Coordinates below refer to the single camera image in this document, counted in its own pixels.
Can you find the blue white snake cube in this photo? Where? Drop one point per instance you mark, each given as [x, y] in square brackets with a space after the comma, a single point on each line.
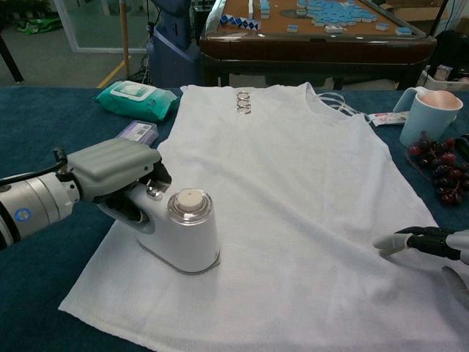
[238, 21]

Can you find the small white pink sachet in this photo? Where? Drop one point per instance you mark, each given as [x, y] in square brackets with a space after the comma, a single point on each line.
[384, 118]

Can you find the white plastic basket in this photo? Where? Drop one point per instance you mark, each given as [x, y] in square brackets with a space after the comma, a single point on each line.
[445, 85]

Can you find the white handheld steam iron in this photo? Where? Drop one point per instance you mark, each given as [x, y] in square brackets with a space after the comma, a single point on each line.
[194, 238]

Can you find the grey black left robot hand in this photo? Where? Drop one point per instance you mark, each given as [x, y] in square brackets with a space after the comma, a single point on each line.
[110, 165]

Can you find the dark blue table cloth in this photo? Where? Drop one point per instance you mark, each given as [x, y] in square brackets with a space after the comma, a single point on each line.
[36, 293]

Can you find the light blue plastic mug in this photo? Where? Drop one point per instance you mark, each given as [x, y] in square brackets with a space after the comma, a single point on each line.
[421, 121]

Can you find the dark green object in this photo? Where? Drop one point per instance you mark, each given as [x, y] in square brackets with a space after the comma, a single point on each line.
[464, 144]

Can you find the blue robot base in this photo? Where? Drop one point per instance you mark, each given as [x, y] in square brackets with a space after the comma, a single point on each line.
[168, 62]

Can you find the white framed glass partition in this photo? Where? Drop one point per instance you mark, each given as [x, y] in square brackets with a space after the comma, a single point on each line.
[69, 33]

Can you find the black table leg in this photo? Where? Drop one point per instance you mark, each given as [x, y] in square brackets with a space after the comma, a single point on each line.
[12, 62]

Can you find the grey black right robot hand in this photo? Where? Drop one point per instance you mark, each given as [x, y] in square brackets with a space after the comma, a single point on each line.
[432, 240]

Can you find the white sleeveless knit top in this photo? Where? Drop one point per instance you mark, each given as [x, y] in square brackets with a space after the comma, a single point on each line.
[293, 220]

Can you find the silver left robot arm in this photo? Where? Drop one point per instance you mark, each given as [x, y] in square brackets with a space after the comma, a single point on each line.
[36, 205]

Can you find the green bag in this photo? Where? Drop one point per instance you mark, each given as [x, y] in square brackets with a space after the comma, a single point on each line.
[36, 26]

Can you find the wooden pole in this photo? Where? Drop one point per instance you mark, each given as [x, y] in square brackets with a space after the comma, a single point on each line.
[125, 44]

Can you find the clear purple plastic box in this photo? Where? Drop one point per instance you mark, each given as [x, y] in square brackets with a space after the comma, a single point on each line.
[139, 132]

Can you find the dark red cherry bunch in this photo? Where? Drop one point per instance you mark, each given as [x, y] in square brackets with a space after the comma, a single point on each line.
[445, 172]

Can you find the green wet wipes pack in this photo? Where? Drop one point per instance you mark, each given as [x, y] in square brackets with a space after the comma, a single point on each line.
[146, 106]

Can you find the brown mahjong table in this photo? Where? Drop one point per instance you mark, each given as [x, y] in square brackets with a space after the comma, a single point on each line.
[311, 51]

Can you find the blue mahjong tile pile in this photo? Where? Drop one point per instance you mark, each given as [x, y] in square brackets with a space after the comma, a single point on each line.
[337, 11]

